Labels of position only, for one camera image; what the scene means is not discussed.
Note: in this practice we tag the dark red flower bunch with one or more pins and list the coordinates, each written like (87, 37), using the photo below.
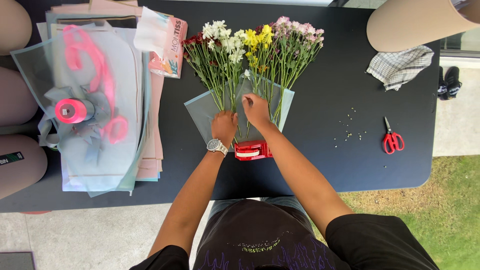
(195, 48)

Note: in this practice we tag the person's right fingers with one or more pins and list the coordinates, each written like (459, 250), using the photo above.
(249, 100)

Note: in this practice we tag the pink ribbon spool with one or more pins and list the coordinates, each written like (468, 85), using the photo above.
(71, 110)

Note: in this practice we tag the stack of wrapping paper sheets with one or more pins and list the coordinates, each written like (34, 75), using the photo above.
(123, 112)

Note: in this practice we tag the grey blue ribbon bow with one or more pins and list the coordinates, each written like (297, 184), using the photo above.
(93, 108)

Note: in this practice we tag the person's right hand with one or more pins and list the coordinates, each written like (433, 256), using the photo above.
(258, 110)

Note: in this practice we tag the checkered cloth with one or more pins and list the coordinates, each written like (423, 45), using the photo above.
(399, 67)

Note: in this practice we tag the pink flower bunch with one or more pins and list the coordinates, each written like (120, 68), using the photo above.
(296, 41)

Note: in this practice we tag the white flower bunch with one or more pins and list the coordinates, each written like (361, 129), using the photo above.
(225, 41)

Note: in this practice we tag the large beige paper roll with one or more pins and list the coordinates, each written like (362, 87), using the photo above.
(408, 26)

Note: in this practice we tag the person's left hand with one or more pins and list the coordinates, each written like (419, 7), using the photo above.
(224, 127)

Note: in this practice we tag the yellow flower bunch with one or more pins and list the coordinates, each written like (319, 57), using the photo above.
(258, 37)

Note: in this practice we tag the grey floor mat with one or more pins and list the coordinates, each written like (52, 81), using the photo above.
(17, 261)

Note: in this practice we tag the red tape dispenser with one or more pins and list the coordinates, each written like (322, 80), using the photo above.
(252, 150)

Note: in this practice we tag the silver wristwatch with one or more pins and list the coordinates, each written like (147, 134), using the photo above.
(217, 146)

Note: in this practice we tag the person's left fingers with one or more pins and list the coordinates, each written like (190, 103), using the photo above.
(226, 113)

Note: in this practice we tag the scattered flower bits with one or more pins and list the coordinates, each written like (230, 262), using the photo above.
(350, 129)

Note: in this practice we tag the loose pink ribbon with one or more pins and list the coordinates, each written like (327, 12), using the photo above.
(101, 71)

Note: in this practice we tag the person's black t-shirt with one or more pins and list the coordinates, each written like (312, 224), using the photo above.
(270, 240)

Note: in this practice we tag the pair of black shoes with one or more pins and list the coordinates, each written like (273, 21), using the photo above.
(450, 82)

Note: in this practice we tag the beige paper roll black label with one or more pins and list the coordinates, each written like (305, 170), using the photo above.
(18, 165)

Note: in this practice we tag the translucent grey wrapping sheet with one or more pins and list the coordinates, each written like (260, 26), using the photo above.
(204, 112)

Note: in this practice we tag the person's blue jeans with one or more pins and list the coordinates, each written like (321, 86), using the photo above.
(221, 206)

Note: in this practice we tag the pink tissue pack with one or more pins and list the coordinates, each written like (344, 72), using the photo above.
(170, 48)

